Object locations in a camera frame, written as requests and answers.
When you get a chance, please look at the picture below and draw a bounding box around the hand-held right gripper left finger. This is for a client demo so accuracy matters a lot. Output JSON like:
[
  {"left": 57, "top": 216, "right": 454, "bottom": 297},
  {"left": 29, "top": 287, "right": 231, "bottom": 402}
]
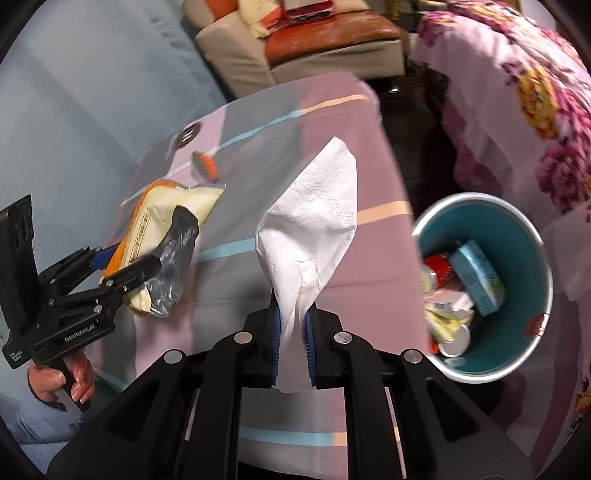
[{"left": 46, "top": 295, "right": 282, "bottom": 480}]

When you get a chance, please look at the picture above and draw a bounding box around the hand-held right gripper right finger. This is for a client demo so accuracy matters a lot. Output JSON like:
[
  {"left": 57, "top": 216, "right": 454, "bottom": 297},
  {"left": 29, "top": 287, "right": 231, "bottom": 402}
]
[{"left": 305, "top": 308, "right": 536, "bottom": 480}]

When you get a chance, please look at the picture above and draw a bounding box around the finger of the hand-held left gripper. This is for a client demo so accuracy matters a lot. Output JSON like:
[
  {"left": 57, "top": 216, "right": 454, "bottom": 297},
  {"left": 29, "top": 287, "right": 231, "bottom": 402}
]
[
  {"left": 48, "top": 257, "right": 161, "bottom": 320},
  {"left": 37, "top": 246, "right": 119, "bottom": 297}
]

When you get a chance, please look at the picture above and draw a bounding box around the clear black plastic bag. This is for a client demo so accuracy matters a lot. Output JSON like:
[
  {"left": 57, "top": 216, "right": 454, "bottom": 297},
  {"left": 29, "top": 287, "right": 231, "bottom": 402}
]
[{"left": 143, "top": 205, "right": 202, "bottom": 319}]

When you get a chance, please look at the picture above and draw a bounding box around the yellow snack packet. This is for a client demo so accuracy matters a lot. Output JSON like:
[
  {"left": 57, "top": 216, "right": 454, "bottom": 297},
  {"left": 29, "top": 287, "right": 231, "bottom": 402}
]
[{"left": 102, "top": 180, "right": 227, "bottom": 317}]

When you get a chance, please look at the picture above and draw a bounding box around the white tissue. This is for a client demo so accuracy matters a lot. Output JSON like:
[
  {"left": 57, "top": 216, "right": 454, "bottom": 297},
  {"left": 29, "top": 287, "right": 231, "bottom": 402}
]
[{"left": 255, "top": 136, "right": 361, "bottom": 394}]

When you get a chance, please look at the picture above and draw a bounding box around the white paper cup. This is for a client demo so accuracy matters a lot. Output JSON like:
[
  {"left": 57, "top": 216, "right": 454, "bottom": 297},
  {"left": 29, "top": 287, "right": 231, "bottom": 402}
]
[{"left": 436, "top": 323, "right": 472, "bottom": 359}]

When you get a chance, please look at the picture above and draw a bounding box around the teal trash bin white rim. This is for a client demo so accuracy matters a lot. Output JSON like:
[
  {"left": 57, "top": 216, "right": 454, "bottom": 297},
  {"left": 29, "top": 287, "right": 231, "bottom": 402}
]
[{"left": 411, "top": 193, "right": 553, "bottom": 385}]

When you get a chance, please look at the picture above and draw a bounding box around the person's left forearm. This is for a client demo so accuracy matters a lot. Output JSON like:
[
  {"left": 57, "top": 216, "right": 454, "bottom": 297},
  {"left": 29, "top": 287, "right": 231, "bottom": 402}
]
[{"left": 0, "top": 388, "right": 116, "bottom": 478}]

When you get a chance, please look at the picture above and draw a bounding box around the person's left hand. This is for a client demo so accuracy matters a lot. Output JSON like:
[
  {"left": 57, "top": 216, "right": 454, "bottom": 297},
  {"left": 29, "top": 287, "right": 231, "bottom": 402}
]
[{"left": 28, "top": 353, "right": 96, "bottom": 405}]

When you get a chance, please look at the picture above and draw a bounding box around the yellow crumpled wrapper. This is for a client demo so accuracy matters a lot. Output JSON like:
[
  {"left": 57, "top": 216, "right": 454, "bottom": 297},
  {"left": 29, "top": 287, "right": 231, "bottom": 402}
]
[{"left": 425, "top": 309, "right": 469, "bottom": 343}]

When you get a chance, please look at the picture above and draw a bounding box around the orange round lid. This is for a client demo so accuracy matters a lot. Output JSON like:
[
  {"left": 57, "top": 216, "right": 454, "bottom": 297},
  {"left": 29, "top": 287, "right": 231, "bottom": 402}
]
[{"left": 191, "top": 152, "right": 221, "bottom": 179}]

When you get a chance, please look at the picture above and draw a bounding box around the red drink can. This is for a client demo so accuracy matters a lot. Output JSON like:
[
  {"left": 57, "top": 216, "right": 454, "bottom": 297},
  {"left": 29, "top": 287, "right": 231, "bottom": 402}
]
[{"left": 424, "top": 256, "right": 452, "bottom": 296}]

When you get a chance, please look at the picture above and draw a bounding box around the white medicine box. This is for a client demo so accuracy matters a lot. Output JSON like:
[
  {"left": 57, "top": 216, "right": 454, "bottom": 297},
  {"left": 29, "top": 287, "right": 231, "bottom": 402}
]
[{"left": 427, "top": 288, "right": 476, "bottom": 319}]

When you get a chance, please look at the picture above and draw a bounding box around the black round coaster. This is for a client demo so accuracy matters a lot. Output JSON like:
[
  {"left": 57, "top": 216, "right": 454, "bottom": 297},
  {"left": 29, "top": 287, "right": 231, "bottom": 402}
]
[{"left": 173, "top": 122, "right": 204, "bottom": 148}]

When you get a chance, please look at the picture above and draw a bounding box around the light blue sofa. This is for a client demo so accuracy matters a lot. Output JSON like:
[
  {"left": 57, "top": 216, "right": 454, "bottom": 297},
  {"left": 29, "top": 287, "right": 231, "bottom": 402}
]
[{"left": 0, "top": 0, "right": 227, "bottom": 296}]

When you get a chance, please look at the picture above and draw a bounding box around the light blue box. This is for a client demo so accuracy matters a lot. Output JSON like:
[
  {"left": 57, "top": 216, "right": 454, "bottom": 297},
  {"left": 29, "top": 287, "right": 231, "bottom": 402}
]
[{"left": 449, "top": 239, "right": 507, "bottom": 317}]

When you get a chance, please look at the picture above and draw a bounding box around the beige orange leather sofa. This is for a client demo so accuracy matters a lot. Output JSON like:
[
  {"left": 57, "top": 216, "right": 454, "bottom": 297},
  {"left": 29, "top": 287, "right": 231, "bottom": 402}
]
[{"left": 194, "top": 0, "right": 407, "bottom": 100}]

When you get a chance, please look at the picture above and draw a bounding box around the yellow cloth bag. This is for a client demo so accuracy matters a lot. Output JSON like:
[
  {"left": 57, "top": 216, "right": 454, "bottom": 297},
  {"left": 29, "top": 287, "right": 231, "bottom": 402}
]
[{"left": 238, "top": 0, "right": 289, "bottom": 40}]

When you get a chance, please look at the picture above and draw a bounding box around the red bottle-shaped box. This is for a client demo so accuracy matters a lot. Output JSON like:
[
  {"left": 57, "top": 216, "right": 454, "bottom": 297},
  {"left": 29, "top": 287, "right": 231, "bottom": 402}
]
[{"left": 283, "top": 0, "right": 340, "bottom": 23}]

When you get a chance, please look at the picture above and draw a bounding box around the pink floral blanket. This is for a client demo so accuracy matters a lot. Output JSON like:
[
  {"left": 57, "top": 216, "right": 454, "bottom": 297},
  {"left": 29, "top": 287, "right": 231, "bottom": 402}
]
[{"left": 410, "top": 0, "right": 591, "bottom": 462}]

